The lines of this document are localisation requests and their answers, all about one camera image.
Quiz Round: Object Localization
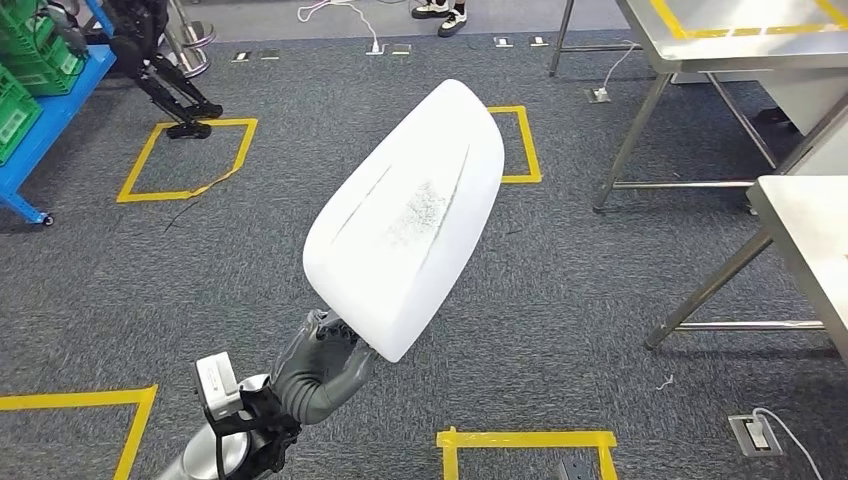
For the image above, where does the white plastic shell part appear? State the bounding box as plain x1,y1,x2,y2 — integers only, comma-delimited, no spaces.
302,78,506,364

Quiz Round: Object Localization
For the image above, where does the blue wheeled shelf rack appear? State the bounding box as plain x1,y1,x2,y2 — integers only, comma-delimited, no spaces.
0,0,118,228

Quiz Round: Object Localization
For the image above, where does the person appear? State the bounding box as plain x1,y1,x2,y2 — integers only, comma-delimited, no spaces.
410,0,469,38

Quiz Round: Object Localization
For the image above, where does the black humanoid robot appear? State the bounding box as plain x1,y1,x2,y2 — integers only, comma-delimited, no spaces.
46,0,225,141

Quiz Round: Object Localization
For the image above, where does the green plastic crate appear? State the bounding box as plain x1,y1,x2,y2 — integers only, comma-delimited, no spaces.
0,0,89,98
0,66,45,167

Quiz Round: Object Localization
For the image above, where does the white floor cable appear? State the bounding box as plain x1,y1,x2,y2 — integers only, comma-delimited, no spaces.
296,0,388,56

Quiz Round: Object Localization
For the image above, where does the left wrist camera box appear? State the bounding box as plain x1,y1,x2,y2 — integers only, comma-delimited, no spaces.
193,352,245,422

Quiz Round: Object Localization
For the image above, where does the white socket cable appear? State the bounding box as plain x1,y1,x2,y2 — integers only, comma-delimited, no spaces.
599,39,643,94
751,406,826,480

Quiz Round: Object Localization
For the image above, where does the silver stanchion post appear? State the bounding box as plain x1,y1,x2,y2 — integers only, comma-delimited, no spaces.
170,0,217,50
160,26,212,78

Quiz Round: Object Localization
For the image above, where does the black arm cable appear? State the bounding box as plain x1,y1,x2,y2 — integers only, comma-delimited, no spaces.
210,417,266,480

